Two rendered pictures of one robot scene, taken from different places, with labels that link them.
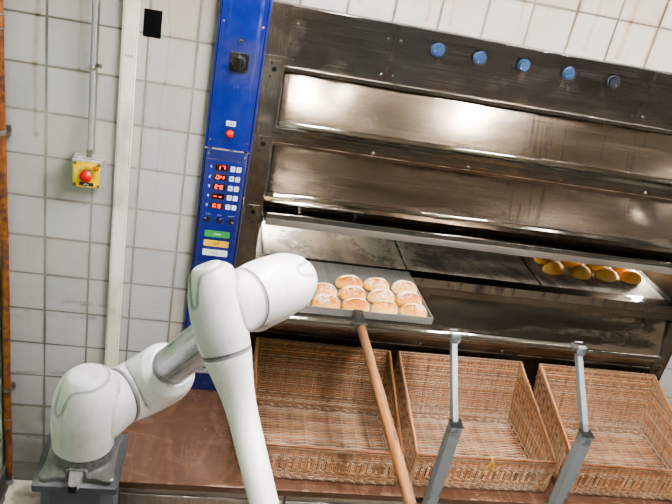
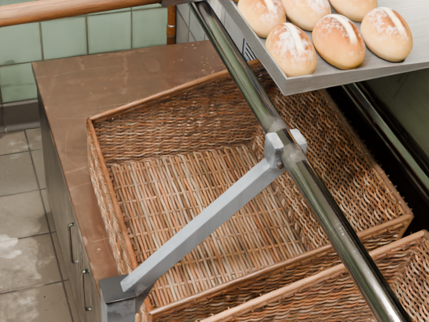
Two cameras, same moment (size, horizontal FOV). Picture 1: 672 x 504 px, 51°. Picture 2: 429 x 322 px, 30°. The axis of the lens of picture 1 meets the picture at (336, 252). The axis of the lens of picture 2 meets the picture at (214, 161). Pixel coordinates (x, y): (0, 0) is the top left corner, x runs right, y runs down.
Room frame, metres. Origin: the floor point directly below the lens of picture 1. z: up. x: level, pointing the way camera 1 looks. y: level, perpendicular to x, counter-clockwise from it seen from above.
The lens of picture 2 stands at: (1.89, -1.22, 1.80)
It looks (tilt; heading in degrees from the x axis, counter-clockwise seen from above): 41 degrees down; 80
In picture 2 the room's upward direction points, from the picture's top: 5 degrees clockwise
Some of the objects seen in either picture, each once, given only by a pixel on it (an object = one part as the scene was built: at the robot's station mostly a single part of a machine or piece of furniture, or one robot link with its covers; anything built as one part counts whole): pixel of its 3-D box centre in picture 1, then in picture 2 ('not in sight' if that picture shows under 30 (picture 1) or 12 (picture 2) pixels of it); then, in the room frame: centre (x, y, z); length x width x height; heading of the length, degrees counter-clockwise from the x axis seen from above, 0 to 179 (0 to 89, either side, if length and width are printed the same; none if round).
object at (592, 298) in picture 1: (476, 285); not in sight; (2.54, -0.58, 1.16); 1.80 x 0.06 x 0.04; 102
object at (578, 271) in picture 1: (569, 245); not in sight; (3.06, -1.06, 1.21); 0.61 x 0.48 x 0.06; 12
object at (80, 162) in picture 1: (88, 171); not in sight; (2.16, 0.87, 1.46); 0.10 x 0.07 x 0.10; 102
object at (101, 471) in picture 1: (81, 455); not in sight; (1.34, 0.53, 1.03); 0.22 x 0.18 x 0.06; 12
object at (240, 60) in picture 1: (239, 56); not in sight; (2.25, 0.43, 1.92); 0.06 x 0.04 x 0.11; 102
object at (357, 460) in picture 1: (323, 408); (229, 189); (2.13, -0.07, 0.72); 0.56 x 0.49 x 0.28; 101
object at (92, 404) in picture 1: (88, 406); not in sight; (1.37, 0.53, 1.17); 0.18 x 0.16 x 0.22; 146
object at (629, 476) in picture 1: (611, 429); not in sight; (2.38, -1.26, 0.72); 0.56 x 0.49 x 0.28; 101
